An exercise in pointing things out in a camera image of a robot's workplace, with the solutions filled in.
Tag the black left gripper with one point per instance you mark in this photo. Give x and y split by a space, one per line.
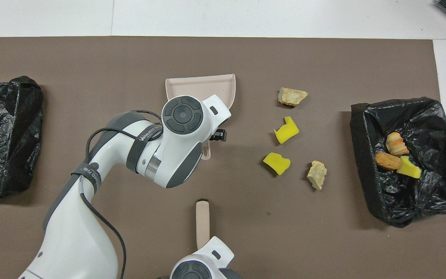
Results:
219 135

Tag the beige plastic dustpan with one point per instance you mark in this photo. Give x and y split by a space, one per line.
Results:
192 87

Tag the rounded yellow sponge piece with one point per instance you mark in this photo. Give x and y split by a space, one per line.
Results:
277 162

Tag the notched yellow sponge piece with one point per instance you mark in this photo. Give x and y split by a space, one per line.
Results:
287 131

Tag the pale bread chunk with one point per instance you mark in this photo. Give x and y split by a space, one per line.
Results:
292 97

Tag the beige hand brush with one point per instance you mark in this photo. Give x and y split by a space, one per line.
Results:
202 221

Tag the brown bread nugget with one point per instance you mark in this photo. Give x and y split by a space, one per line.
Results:
387 162

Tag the striped croissant piece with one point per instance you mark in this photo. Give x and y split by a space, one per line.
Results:
396 143

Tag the yellow sponge wedge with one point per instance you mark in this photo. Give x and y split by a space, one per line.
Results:
409 168

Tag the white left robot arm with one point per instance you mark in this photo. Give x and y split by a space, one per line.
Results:
76 240

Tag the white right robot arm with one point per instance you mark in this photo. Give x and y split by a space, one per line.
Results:
203 263

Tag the open bin with black bag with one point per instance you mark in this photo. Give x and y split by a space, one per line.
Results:
412 193

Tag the bin wrapped in black bag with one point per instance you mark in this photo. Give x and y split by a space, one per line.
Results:
6 135

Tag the brown table mat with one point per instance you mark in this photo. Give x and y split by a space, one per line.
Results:
168 50

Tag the small pale crumpled scrap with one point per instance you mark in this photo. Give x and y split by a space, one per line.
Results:
317 175

